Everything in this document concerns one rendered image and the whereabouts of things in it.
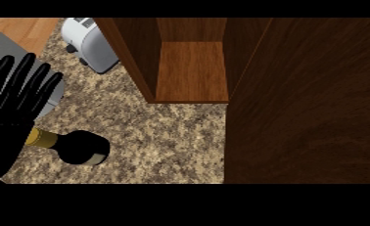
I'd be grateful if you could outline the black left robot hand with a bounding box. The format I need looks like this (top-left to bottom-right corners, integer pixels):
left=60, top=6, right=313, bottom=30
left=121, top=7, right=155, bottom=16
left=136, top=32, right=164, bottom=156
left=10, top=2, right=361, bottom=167
left=0, top=52, right=65, bottom=177

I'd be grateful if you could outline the black wine bottle gold neck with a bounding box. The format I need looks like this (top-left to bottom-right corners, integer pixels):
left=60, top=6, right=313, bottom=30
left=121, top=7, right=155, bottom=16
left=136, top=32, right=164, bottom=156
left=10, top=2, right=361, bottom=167
left=25, top=127, right=110, bottom=166

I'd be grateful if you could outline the brown wooden cabinet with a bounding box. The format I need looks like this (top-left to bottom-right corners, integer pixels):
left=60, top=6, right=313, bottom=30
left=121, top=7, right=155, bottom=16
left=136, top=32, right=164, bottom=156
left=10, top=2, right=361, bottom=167
left=91, top=17, right=273, bottom=105

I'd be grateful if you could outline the dark brown cabinet door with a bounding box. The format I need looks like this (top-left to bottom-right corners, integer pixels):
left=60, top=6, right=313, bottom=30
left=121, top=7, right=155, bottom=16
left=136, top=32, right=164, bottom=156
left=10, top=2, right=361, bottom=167
left=221, top=17, right=370, bottom=185

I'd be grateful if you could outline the white toaster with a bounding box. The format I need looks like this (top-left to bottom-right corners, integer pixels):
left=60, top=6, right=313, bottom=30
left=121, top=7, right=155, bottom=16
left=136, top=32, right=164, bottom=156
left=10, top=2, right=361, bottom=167
left=60, top=17, right=119, bottom=75

